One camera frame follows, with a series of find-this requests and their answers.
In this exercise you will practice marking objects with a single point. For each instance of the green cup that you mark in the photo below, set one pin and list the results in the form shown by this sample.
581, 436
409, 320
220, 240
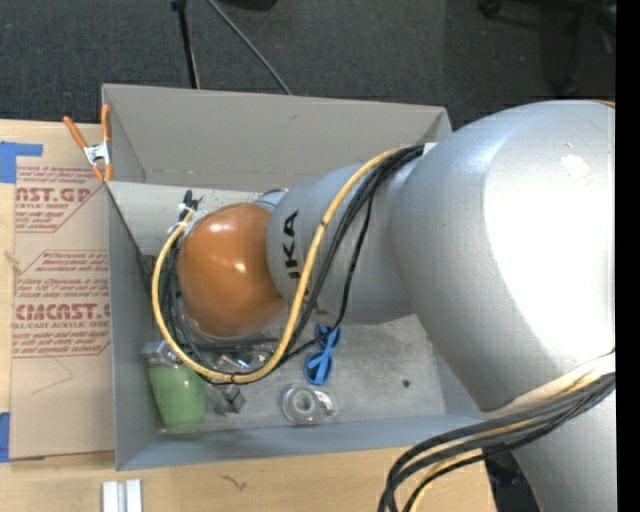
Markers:
179, 397

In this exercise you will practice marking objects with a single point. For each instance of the clear tape dispenser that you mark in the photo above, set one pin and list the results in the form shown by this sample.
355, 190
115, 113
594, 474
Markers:
307, 404

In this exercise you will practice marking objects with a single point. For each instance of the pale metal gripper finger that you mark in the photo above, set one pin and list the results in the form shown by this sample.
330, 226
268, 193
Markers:
159, 354
231, 400

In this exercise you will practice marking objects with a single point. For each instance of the grey metal bin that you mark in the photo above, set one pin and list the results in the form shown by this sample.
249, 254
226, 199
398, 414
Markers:
250, 140

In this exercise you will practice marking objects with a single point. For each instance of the brown cardboard board, red print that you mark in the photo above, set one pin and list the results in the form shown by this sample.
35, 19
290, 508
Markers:
60, 390

